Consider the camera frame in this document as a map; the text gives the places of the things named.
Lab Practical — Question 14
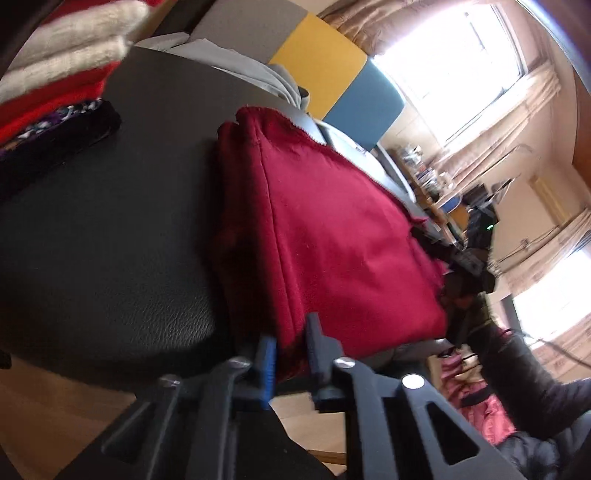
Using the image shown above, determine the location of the large bright window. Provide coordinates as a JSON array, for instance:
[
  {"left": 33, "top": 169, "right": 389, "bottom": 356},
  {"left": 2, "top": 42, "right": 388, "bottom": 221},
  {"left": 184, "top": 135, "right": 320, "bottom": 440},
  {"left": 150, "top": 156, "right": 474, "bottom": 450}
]
[{"left": 373, "top": 4, "right": 530, "bottom": 145}]

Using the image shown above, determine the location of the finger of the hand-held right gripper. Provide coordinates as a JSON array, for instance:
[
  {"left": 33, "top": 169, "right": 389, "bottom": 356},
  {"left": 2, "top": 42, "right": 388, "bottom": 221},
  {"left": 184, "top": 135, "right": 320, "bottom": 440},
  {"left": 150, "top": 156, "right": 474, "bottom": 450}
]
[{"left": 412, "top": 220, "right": 463, "bottom": 264}]

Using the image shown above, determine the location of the black puffy jacket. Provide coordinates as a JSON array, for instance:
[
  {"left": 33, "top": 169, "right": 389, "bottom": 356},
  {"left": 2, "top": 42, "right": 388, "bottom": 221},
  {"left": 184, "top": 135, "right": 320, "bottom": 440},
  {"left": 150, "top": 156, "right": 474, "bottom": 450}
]
[{"left": 495, "top": 378, "right": 591, "bottom": 480}]

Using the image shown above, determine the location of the beige air conditioner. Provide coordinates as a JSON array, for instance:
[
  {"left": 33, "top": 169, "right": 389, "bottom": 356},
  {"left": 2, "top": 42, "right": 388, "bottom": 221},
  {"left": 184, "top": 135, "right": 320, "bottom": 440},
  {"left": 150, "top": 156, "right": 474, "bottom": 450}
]
[{"left": 530, "top": 177, "right": 579, "bottom": 223}]

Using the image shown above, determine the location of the grey yellow blue sofa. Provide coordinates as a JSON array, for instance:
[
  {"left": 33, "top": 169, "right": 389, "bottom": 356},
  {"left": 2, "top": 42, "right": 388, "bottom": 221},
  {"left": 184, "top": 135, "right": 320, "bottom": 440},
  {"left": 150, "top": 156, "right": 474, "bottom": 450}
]
[{"left": 191, "top": 0, "right": 431, "bottom": 219}]

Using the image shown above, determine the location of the stack of folded clothes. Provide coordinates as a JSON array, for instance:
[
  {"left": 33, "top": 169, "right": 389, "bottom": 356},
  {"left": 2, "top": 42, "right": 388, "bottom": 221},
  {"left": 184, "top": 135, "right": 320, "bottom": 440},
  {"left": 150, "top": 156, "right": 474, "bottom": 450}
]
[{"left": 0, "top": 0, "right": 163, "bottom": 145}]

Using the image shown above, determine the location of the person's right forearm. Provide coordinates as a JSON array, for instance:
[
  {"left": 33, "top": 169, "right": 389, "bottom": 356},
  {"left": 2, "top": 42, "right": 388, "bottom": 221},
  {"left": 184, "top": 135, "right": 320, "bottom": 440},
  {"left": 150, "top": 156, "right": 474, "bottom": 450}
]
[{"left": 464, "top": 293, "right": 591, "bottom": 440}]

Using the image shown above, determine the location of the cluster of jars and bottles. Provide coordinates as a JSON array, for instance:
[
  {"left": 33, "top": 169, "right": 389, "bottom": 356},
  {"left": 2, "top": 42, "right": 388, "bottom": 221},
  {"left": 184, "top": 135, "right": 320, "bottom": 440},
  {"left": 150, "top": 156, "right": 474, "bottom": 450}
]
[{"left": 398, "top": 144, "right": 458, "bottom": 195}]

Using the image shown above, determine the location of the wooden desk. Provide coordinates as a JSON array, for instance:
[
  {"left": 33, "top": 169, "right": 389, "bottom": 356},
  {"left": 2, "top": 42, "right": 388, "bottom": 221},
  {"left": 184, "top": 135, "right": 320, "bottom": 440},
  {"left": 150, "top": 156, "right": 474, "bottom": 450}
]
[{"left": 392, "top": 151, "right": 463, "bottom": 223}]

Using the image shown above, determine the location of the patterned beige curtain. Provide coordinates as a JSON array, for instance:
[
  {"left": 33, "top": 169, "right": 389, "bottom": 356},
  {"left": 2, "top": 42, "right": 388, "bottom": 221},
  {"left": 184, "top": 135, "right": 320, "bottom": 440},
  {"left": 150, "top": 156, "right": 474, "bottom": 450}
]
[
  {"left": 433, "top": 59, "right": 562, "bottom": 172},
  {"left": 318, "top": 0, "right": 472, "bottom": 57},
  {"left": 498, "top": 216, "right": 591, "bottom": 370}
]

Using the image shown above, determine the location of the small side window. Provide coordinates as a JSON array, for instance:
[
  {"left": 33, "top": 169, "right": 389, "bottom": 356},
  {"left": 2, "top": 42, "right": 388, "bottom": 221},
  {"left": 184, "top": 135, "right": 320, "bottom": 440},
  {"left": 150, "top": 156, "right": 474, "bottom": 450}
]
[{"left": 512, "top": 271, "right": 591, "bottom": 352}]

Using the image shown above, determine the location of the pink bedding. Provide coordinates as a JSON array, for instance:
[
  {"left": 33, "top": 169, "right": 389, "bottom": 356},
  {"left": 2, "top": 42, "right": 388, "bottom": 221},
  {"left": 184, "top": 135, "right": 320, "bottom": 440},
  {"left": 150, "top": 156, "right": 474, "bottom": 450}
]
[{"left": 438, "top": 350, "right": 519, "bottom": 445}]

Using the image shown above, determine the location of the grey garment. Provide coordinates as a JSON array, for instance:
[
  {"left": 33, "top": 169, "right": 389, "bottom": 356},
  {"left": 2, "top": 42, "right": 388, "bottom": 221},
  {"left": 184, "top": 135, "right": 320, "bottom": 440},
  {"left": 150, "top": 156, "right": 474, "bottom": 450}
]
[{"left": 135, "top": 37, "right": 310, "bottom": 110}]

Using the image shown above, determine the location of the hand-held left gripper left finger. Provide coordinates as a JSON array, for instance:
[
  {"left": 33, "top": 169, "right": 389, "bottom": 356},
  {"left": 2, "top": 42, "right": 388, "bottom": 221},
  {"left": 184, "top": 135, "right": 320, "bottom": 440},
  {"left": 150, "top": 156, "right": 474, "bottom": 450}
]
[{"left": 99, "top": 335, "right": 278, "bottom": 480}]

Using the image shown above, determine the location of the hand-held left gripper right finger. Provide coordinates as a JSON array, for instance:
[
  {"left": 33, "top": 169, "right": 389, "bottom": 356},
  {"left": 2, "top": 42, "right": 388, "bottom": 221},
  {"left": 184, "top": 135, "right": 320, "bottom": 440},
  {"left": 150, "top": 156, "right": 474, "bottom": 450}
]
[{"left": 305, "top": 313, "right": 525, "bottom": 480}]

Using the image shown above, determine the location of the red sweater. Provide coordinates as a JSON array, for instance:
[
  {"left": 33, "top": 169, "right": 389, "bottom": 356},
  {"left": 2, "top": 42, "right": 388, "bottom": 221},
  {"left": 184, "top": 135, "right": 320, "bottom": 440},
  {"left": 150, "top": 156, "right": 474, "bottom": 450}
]
[{"left": 212, "top": 107, "right": 448, "bottom": 382}]

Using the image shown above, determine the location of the dark purple patterned garment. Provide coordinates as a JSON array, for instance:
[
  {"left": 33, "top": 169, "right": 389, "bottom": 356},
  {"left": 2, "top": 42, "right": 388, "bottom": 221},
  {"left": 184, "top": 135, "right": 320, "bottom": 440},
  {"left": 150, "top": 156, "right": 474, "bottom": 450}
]
[{"left": 0, "top": 99, "right": 123, "bottom": 200}]

